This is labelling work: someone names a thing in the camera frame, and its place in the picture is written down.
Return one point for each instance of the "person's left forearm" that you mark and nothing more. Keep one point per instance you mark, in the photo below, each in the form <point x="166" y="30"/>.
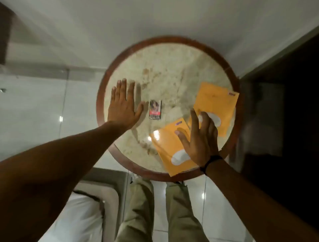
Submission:
<point x="49" y="179"/>

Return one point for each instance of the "small dark printed box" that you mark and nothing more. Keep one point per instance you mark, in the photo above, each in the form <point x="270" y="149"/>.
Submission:
<point x="155" y="109"/>

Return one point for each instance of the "round marble table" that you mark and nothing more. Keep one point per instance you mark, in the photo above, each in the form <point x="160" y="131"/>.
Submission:
<point x="172" y="72"/>

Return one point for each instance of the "person's right hand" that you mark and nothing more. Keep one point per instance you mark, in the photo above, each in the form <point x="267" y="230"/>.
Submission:
<point x="202" y="143"/>

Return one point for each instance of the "orange notebook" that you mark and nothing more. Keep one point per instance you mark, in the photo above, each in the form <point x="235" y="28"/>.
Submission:
<point x="172" y="147"/>
<point x="215" y="104"/>

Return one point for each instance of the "person's right forearm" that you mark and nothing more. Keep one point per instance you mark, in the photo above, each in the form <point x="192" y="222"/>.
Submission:
<point x="259" y="207"/>

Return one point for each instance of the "person's left hand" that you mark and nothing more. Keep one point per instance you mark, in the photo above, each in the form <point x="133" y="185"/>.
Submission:
<point x="123" y="109"/>

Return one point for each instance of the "person's khaki trouser legs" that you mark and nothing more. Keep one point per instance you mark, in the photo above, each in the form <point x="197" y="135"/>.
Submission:
<point x="162" y="214"/>

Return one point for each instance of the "dark wooden furniture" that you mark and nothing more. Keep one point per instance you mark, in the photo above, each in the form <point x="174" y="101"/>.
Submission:
<point x="286" y="124"/>

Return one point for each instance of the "black wrist band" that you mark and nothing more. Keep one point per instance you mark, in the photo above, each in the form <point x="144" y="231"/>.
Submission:
<point x="210" y="160"/>

